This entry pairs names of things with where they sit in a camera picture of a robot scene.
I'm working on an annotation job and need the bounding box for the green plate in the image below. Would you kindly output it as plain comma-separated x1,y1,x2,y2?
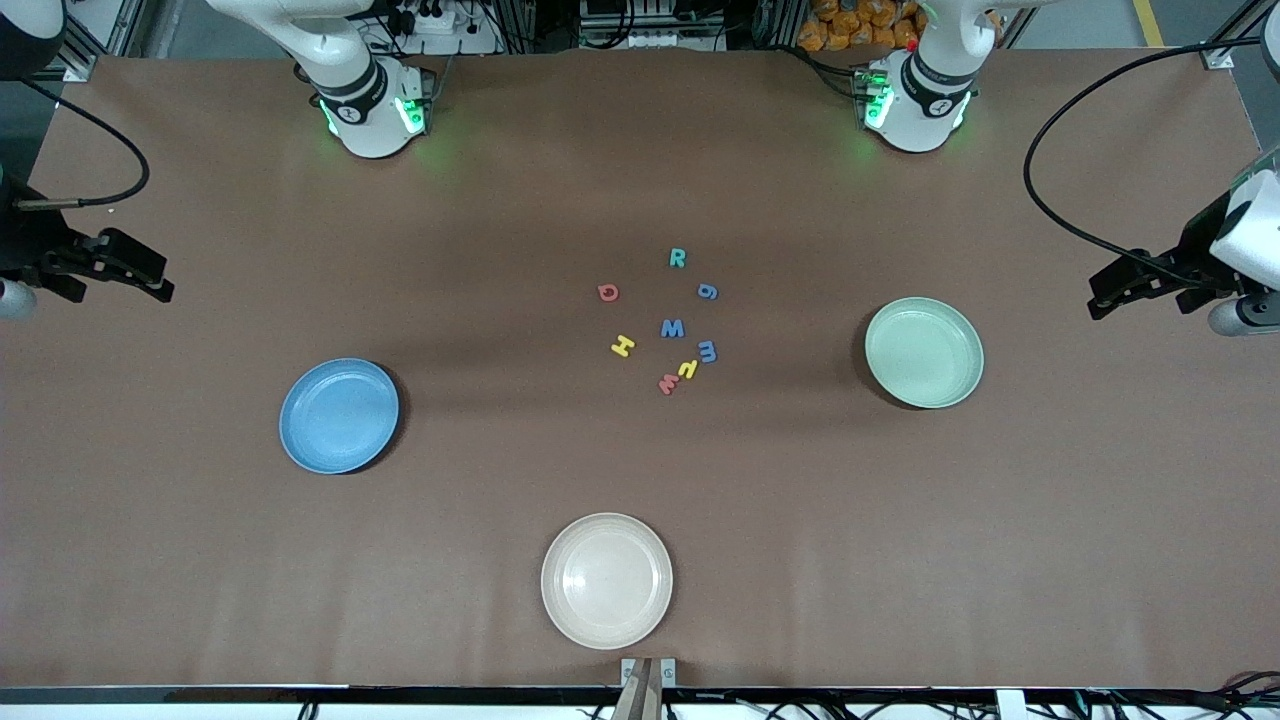
864,296,986,410

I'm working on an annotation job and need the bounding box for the blue plate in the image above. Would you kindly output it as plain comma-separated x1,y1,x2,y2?
278,357,401,476

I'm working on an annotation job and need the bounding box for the beige plate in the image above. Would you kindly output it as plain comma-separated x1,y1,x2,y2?
540,512,674,651

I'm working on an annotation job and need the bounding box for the orange bagged goods pile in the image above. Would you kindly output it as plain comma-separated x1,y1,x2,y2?
797,0,923,53

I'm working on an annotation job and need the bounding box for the white power strip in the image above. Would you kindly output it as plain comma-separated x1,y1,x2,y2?
385,0,458,37

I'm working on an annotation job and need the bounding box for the aluminium frame strut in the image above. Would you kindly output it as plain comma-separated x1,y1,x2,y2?
100,0,186,56
1200,0,1280,56

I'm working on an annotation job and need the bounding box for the grey metal mounting bracket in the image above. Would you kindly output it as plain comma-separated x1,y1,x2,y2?
620,657,678,691

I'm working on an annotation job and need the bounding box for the brown tapered post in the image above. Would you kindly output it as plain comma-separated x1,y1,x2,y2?
612,660,664,720

